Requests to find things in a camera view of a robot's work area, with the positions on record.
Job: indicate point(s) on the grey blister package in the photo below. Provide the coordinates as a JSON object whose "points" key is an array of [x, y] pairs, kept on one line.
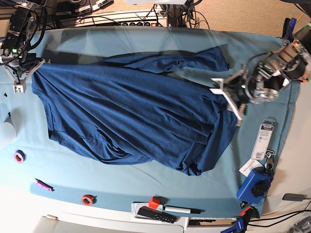
{"points": [[263, 139]]}

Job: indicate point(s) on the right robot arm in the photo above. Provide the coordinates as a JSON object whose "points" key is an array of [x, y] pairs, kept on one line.
{"points": [[26, 31]]}

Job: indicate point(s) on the blue box black knob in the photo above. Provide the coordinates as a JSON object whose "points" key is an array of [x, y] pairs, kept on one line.
{"points": [[255, 186]]}

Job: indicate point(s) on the white plastic cup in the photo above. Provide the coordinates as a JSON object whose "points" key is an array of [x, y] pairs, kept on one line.
{"points": [[7, 134]]}

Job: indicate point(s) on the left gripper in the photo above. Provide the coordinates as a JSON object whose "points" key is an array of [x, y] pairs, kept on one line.
{"points": [[231, 88]]}

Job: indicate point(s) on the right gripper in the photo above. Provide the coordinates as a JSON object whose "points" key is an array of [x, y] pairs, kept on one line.
{"points": [[21, 72]]}

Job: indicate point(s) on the blue spring clamp bottom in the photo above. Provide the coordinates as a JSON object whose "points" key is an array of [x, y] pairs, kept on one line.
{"points": [[240, 225]]}

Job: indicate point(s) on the white black marker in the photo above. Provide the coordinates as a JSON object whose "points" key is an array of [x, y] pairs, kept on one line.
{"points": [[182, 210]]}

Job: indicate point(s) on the blue t-shirt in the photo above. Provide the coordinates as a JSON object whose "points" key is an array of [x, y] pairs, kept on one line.
{"points": [[127, 110]]}

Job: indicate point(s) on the purple tape roll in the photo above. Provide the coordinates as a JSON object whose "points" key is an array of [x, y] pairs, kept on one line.
{"points": [[19, 156]]}

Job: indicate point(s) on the white paper card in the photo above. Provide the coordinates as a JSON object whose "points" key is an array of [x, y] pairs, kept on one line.
{"points": [[249, 166]]}

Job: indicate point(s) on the pink marker pen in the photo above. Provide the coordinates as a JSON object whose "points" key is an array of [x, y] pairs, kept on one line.
{"points": [[44, 185]]}

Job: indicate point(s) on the keys with carabiner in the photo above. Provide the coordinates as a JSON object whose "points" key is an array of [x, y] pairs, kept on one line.
{"points": [[269, 165]]}

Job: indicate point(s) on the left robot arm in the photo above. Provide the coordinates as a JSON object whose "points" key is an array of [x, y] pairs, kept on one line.
{"points": [[275, 71]]}

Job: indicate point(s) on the red tape roll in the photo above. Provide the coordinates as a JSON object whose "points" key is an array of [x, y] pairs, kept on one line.
{"points": [[88, 200]]}

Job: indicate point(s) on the grey small device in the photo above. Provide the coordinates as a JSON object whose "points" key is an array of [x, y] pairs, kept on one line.
{"points": [[293, 197]]}

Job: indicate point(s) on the black remote control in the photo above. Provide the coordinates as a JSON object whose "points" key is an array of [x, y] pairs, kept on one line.
{"points": [[156, 215]]}

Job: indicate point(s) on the blue black clamp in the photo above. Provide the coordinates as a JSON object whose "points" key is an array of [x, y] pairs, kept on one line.
{"points": [[288, 28]]}

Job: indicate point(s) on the red cube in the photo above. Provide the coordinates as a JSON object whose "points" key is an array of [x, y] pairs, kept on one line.
{"points": [[154, 203]]}

